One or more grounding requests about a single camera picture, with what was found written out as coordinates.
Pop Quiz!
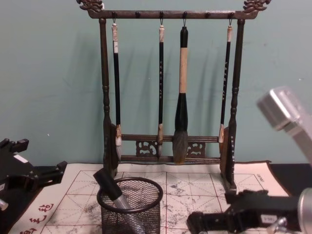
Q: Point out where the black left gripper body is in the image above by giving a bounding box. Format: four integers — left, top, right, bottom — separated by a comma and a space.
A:
0, 144, 37, 198

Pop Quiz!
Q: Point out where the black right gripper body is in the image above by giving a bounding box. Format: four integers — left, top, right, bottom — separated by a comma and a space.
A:
229, 191, 304, 234

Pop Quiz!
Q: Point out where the white felt mat, red grid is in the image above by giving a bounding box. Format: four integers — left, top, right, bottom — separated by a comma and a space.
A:
0, 160, 291, 234

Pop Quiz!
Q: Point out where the dark wooden brush rack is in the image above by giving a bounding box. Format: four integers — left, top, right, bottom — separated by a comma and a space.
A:
77, 0, 273, 194

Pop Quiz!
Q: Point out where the thin black brush, paper label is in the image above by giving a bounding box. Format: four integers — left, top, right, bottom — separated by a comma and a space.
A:
111, 22, 123, 163

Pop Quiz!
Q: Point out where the thin cable with silver plug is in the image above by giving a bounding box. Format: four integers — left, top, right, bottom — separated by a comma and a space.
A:
267, 217, 289, 234

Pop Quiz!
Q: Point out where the brush with black and silver handle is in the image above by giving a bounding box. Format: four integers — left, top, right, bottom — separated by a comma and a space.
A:
93, 168, 145, 234

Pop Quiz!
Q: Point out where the black wire mesh pen cup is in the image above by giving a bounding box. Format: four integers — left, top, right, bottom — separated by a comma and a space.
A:
96, 177, 164, 234

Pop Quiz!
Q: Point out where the large brush, tan handle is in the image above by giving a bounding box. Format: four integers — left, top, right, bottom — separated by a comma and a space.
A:
172, 25, 190, 165

